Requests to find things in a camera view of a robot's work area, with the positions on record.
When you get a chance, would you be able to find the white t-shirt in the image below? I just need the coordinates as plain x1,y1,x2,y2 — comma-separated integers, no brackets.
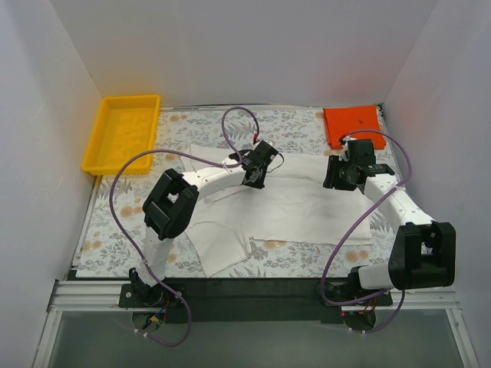
186,153,369,278

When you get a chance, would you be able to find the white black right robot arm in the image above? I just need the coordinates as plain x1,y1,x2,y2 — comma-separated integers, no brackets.
323,137,456,305

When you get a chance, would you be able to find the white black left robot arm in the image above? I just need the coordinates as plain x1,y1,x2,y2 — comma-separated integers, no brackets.
129,140,278,307

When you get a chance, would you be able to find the folded orange t-shirt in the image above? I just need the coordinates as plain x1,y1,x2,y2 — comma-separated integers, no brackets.
323,105,381,150

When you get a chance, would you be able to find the yellow plastic tray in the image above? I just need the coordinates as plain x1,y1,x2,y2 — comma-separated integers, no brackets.
81,94,161,176

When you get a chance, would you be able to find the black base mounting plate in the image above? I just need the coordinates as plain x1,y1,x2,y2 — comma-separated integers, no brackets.
118,276,393,331

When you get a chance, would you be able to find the floral patterned table mat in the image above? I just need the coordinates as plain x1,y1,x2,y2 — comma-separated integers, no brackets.
73,109,395,279

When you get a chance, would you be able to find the aluminium frame rail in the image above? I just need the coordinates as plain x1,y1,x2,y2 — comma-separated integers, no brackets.
32,279,479,367

